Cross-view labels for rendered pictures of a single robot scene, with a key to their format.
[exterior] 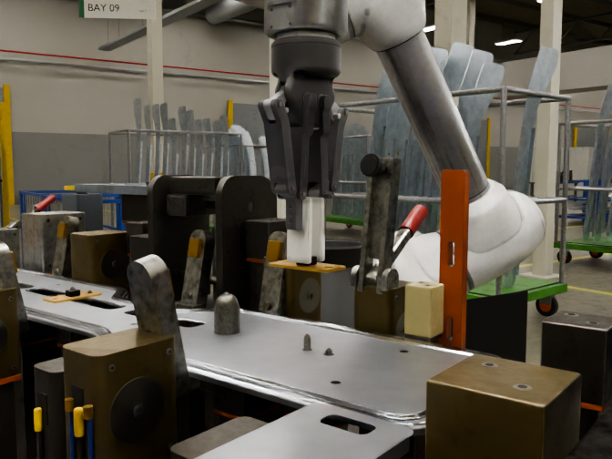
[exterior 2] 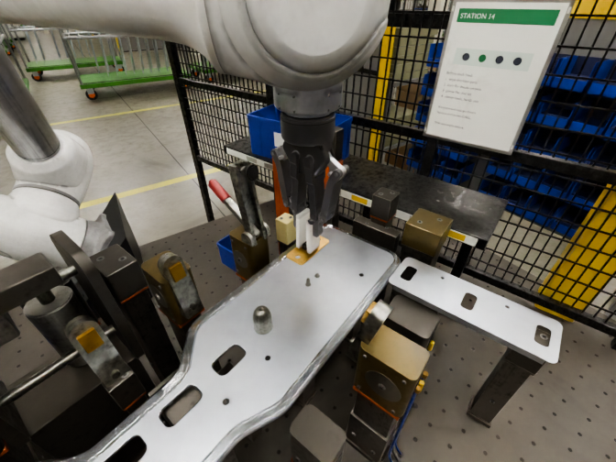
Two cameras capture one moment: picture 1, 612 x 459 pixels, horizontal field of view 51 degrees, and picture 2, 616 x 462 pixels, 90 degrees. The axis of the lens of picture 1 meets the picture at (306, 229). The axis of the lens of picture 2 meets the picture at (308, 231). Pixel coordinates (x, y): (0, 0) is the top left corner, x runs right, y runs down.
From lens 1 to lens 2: 0.86 m
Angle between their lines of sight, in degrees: 87
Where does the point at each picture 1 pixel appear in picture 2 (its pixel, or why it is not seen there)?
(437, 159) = (26, 128)
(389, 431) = (411, 262)
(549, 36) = not seen: outside the picture
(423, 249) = (38, 204)
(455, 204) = not seen: hidden behind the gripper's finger
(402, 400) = (379, 257)
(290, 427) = (418, 289)
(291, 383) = (366, 290)
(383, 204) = (247, 192)
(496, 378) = (433, 223)
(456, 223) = not seen: hidden behind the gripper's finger
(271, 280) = (184, 290)
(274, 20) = (330, 104)
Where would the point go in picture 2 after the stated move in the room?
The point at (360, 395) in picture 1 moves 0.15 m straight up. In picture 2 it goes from (377, 268) to (388, 208)
